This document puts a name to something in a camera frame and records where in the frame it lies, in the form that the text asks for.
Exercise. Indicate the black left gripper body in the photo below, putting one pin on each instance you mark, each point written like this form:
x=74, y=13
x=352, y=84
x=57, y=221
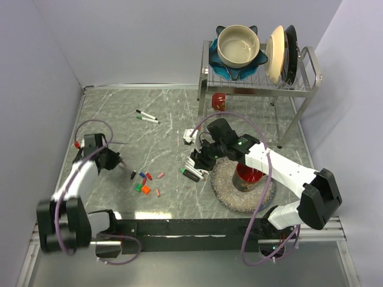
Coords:
x=111, y=158

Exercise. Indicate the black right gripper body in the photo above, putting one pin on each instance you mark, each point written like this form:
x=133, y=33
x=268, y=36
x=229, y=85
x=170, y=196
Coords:
x=208, y=155

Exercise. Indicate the salmon capped white marker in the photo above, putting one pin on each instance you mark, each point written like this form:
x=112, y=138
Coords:
x=194, y=171

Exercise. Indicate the green and black highlighter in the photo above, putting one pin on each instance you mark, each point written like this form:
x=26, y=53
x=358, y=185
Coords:
x=189, y=175

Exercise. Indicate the green highlighter cap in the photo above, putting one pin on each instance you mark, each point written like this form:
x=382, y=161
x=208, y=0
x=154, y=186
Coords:
x=138, y=187

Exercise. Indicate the orange highlighter cap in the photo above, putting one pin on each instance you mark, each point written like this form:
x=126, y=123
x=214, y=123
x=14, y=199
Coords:
x=145, y=189

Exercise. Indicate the green capped white marker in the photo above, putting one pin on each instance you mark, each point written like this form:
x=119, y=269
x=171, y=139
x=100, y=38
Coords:
x=147, y=119

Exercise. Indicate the black capped white marker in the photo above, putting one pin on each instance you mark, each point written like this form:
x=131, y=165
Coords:
x=146, y=114

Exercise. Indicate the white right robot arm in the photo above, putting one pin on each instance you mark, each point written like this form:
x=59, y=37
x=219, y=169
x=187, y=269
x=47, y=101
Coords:
x=317, y=191

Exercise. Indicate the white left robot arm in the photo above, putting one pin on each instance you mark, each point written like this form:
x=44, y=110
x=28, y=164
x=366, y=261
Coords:
x=63, y=223

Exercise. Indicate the speckled grey plate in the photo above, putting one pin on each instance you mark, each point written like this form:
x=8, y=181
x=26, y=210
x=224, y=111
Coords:
x=232, y=191

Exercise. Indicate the black and red mug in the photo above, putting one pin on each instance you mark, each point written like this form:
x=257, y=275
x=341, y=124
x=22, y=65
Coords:
x=245, y=178

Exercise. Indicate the small red cup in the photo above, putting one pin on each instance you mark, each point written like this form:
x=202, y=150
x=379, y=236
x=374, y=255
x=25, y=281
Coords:
x=218, y=102

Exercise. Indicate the steel dish rack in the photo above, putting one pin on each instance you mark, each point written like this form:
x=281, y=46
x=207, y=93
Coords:
x=306, y=85

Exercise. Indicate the blue star-shaped bowl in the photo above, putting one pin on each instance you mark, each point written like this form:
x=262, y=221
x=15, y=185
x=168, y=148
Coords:
x=229, y=73

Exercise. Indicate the beige ceramic bowl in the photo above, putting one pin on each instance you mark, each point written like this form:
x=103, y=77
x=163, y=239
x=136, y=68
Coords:
x=237, y=45

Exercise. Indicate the black plate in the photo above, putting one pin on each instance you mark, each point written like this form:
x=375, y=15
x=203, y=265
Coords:
x=289, y=68

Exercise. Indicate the cream plate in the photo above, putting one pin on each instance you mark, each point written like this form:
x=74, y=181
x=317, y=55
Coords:
x=275, y=48

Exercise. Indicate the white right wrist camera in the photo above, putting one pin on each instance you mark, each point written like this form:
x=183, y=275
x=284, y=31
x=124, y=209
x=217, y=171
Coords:
x=191, y=137

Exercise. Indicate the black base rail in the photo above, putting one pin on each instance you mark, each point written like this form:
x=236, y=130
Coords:
x=179, y=235

